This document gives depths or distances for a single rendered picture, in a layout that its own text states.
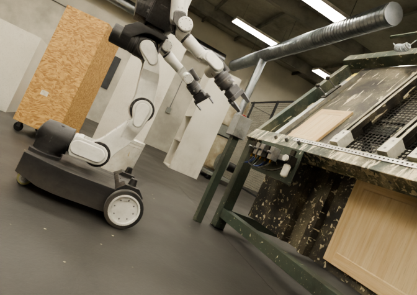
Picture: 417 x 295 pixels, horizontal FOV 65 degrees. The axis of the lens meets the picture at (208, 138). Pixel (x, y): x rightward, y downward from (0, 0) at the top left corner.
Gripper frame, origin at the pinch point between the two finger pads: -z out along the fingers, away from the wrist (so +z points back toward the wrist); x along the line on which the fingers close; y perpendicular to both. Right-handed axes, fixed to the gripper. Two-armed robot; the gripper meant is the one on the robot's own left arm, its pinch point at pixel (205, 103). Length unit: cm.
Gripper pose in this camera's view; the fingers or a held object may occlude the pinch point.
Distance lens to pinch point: 239.9
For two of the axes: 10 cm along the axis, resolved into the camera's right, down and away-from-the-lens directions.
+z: -5.4, -7.4, -4.0
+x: 8.4, -4.2, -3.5
